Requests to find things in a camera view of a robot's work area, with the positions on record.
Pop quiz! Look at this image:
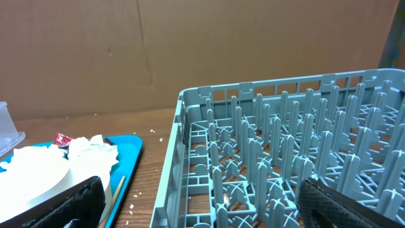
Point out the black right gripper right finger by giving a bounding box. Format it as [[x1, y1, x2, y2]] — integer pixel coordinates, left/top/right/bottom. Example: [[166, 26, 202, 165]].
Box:
[[297, 178, 403, 228]]

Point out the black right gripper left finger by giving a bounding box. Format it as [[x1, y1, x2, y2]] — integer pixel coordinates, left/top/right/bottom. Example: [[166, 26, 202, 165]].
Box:
[[1, 176, 106, 228]]

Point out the white napkin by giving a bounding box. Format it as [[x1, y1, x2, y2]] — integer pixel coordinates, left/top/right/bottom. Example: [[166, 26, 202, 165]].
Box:
[[67, 134, 119, 170]]

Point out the pale green bowl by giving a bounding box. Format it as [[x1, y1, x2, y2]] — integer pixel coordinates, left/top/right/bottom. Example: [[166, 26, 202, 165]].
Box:
[[1, 146, 112, 222]]

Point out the red snack wrapper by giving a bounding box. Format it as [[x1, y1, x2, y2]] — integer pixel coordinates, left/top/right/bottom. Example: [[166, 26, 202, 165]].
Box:
[[53, 132, 73, 147]]

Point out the wooden chopstick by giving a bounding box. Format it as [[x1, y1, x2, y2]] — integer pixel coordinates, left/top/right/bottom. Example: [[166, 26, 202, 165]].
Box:
[[98, 176, 125, 228]]

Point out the grey dish rack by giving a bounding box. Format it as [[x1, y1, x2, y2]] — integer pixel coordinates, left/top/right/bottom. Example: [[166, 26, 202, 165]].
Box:
[[150, 68, 404, 227]]

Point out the clear plastic bin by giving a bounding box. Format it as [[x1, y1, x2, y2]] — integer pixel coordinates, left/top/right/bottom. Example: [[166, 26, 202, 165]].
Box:
[[0, 101, 26, 156]]

